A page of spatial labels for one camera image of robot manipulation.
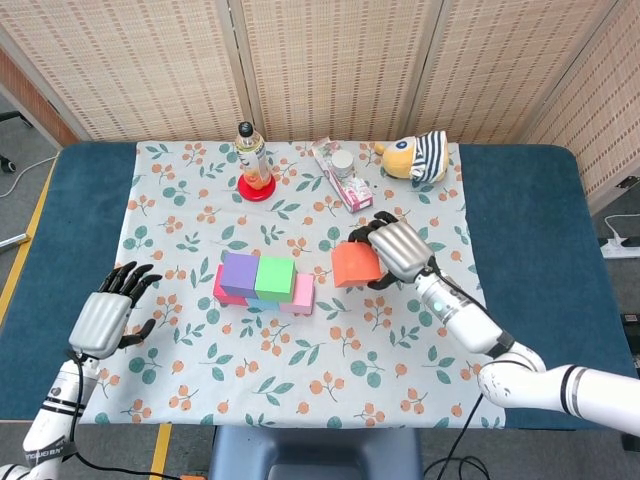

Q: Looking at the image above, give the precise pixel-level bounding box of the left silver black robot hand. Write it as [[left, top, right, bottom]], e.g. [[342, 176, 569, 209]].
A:
[[67, 260, 164, 360]]

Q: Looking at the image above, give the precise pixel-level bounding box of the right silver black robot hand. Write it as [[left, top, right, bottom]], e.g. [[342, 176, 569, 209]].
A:
[[348, 210, 436, 291]]

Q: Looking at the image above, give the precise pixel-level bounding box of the orange cube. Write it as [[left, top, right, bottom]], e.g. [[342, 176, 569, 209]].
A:
[[331, 241, 385, 289]]

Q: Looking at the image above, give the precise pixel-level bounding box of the pink cube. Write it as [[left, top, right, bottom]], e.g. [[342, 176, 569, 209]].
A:
[[278, 272, 316, 316]]

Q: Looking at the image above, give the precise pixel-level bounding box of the red cube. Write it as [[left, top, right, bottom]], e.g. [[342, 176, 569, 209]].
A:
[[213, 264, 250, 308]]

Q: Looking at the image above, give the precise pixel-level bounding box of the green cube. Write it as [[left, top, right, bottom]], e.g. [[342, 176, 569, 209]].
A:
[[254, 255, 296, 303]]

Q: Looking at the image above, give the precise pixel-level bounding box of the purple cube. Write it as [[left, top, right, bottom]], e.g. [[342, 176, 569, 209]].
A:
[[219, 252, 261, 297]]

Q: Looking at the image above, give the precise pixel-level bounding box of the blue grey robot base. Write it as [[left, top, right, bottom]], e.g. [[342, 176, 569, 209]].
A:
[[208, 424, 425, 480]]

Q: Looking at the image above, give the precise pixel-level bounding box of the pink floral carton box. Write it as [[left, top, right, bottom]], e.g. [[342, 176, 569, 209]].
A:
[[311, 138, 375, 215]]

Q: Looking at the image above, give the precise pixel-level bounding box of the yellow plush toy striped shirt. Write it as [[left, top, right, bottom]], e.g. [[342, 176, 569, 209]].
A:
[[374, 130, 450, 184]]

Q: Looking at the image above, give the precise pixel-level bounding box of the small white jar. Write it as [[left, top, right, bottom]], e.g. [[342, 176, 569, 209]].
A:
[[331, 149, 355, 178]]

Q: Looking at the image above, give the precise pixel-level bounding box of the teal table cover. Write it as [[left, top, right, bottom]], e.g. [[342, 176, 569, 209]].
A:
[[0, 142, 624, 431]]

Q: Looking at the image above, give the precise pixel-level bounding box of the floral print tablecloth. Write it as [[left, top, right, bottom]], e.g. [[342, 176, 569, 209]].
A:
[[71, 140, 506, 430]]

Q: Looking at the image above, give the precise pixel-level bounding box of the red round coaster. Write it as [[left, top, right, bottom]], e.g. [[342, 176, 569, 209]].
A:
[[237, 172, 277, 203]]

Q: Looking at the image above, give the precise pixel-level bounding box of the orange drink plastic bottle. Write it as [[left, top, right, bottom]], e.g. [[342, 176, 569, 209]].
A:
[[234, 121, 273, 191]]

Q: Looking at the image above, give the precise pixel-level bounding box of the woven bamboo folding screen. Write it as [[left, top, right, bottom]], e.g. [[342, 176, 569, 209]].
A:
[[0, 0, 640, 211]]

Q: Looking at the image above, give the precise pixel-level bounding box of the white power strip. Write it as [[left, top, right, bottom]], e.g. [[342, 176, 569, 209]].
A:
[[599, 237, 640, 259]]

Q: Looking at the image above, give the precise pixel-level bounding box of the black office chair base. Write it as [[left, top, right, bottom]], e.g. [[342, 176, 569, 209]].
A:
[[0, 110, 34, 174]]

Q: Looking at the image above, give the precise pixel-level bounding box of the black floor device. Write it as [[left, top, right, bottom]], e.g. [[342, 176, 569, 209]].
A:
[[621, 312, 640, 370]]

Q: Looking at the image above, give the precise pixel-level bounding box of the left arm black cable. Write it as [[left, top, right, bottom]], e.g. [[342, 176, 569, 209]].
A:
[[62, 349, 186, 480]]

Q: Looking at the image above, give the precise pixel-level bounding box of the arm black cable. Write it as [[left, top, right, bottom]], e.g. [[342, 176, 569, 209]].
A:
[[424, 267, 531, 480], [62, 349, 186, 480]]

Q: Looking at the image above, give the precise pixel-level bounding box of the white floor cable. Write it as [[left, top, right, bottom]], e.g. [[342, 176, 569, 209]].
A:
[[0, 154, 60, 199]]

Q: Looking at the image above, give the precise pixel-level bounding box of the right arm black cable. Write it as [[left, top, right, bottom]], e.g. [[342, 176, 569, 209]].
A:
[[424, 267, 531, 480]]

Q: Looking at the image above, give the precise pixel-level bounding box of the white power cable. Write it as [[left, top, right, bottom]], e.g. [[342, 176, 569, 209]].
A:
[[603, 213, 640, 242]]

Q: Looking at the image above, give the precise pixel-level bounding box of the black floor cable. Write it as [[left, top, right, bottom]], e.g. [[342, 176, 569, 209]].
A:
[[423, 454, 491, 480]]

